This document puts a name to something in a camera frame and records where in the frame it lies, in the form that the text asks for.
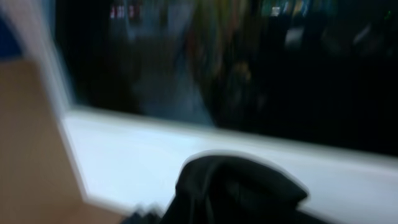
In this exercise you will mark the black printed cycling jersey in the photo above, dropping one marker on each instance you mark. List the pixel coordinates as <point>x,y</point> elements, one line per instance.
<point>228,189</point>

